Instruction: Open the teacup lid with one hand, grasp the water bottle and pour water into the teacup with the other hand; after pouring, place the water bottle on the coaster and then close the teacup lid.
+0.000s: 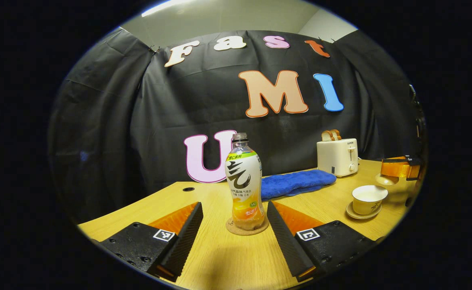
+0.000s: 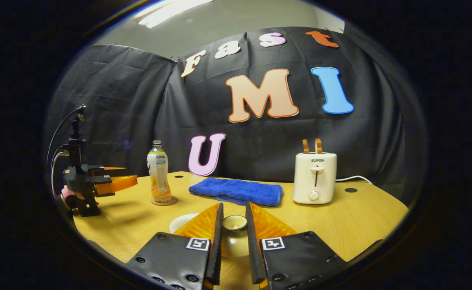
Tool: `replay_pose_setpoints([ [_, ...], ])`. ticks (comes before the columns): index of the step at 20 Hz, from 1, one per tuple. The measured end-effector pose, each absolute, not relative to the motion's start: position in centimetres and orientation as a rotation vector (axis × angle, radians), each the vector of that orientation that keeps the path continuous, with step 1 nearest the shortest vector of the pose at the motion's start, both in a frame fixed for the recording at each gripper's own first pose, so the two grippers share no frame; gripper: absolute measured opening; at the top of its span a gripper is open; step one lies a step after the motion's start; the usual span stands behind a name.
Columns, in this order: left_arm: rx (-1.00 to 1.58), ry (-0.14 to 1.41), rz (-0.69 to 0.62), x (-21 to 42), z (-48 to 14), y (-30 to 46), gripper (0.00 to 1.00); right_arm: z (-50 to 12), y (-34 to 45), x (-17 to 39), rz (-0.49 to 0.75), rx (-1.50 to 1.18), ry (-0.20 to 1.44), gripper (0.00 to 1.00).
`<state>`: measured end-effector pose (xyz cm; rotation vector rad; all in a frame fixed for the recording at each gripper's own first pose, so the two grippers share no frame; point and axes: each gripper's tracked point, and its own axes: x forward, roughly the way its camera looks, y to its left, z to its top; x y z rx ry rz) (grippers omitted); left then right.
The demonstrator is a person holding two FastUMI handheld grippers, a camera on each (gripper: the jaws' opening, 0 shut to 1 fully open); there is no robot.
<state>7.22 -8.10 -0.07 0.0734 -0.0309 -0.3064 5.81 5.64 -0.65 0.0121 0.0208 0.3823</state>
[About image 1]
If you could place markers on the cream teacup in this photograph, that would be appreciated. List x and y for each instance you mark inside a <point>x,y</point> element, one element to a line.
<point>366,203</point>

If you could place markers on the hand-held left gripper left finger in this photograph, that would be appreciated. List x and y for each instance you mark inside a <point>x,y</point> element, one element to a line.
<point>187,237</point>

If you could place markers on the black backdrop cloth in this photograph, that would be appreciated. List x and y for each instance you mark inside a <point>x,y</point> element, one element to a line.
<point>119,121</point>

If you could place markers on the blue towel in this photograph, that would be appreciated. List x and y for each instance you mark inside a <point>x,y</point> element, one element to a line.
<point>296,183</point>

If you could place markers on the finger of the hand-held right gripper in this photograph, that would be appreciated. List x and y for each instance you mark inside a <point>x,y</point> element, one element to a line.
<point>396,168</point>

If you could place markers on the toast bread slice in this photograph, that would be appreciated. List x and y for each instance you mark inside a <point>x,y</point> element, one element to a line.
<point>326,136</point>
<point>336,134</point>

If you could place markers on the cream toaster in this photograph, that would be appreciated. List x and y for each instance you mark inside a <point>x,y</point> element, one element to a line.
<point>336,159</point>

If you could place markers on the cream teacup lid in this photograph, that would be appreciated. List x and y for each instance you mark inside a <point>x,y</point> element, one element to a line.
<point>385,180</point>

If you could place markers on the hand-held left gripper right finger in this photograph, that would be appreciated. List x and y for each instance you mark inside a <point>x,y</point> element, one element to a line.
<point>286,243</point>

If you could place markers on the round cork coaster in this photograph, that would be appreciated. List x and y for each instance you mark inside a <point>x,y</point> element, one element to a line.
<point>236,229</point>

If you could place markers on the clear water bottle white label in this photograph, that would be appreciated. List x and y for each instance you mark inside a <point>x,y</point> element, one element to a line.
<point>244,181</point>

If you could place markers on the cream saucer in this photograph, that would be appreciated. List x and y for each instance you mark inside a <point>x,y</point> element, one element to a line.
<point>354,213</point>

